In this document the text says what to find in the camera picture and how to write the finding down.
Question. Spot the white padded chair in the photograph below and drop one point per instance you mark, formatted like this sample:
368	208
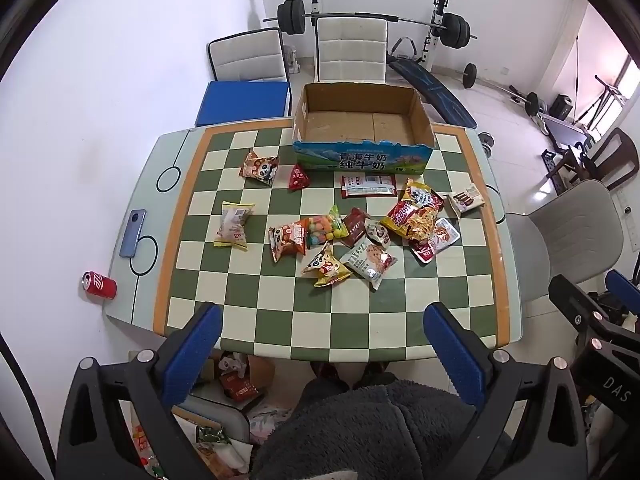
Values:
350	47

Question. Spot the person's dark shoe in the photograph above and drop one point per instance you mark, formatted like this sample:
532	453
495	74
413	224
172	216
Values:
327	375
372	374

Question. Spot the black speaker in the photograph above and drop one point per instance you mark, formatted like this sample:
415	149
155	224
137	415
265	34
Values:
562	107

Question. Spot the printed plastic bag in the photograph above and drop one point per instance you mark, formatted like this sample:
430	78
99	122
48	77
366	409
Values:
270	420

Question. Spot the white cookie packet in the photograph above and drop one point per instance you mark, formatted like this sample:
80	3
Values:
370	260

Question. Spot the red snack box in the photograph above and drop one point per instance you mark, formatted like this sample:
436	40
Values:
240	387

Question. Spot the orange panda snack packet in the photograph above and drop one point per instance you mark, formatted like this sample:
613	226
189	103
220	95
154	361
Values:
286	240

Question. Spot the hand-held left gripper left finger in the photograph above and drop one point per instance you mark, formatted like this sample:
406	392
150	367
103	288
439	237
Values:
192	355

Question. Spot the blue smartphone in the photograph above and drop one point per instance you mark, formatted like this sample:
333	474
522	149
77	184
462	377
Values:
133	232

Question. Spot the long barbell black plates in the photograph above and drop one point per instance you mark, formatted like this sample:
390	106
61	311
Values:
291	17

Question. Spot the black flat bench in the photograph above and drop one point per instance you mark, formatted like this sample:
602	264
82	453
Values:
570	132

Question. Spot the flat red white packet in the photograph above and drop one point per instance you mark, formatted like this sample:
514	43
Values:
367	186

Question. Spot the black dumbbell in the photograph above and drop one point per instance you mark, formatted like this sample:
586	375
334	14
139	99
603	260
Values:
486	141

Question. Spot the yellow panda snack packet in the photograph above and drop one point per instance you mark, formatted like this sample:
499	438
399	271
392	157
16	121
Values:
325	265

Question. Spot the person's grey fleece clothing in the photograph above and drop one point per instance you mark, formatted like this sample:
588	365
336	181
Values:
370	435

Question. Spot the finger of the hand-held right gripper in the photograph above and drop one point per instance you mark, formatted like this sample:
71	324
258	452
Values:
622	287
567	305

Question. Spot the dark wooden chair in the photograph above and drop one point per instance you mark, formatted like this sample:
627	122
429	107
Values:
617	155

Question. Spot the white plastic bin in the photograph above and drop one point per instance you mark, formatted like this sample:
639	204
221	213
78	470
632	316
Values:
235	422

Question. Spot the black exercise stand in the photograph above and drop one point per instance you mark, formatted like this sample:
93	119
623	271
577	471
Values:
607	97

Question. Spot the grey office chair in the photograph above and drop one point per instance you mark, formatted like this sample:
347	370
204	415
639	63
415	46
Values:
570	230

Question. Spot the colourful candy packet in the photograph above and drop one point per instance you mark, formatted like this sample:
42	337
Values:
322	227

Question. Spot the brown biscuit stick packet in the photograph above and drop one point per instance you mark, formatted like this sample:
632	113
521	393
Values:
465	201

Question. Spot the red soda can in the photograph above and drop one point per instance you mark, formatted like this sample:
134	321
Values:
100	285

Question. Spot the red triangular snack packet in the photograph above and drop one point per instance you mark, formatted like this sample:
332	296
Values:
299	179

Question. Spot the silver red fish snack packet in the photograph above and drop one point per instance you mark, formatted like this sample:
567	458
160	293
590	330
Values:
439	241

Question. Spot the white chair black frame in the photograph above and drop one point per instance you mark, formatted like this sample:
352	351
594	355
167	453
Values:
247	55

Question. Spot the barbell on rack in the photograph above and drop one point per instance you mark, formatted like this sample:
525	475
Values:
315	7

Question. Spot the small white panda packet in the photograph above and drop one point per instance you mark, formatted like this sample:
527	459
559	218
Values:
377	232

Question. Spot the dark brown snack packet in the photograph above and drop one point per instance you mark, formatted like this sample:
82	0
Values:
355	225

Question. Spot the red panda snack packet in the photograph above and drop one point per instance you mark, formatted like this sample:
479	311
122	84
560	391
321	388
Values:
257	167

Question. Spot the short barbell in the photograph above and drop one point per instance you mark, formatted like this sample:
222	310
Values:
470	75

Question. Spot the yellow white snack packet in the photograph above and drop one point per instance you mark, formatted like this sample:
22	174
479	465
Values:
232	225

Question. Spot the small brown cardboard box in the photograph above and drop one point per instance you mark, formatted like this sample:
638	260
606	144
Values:
261	375

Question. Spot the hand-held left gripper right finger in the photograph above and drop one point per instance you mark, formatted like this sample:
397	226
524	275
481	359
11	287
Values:
457	355

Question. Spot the dark blue weight bench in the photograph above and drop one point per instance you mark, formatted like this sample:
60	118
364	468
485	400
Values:
435	92

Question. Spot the large red yellow snack packet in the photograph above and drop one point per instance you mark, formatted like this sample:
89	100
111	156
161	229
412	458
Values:
412	210

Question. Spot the cardboard box blue front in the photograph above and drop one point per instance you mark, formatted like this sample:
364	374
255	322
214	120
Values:
350	125

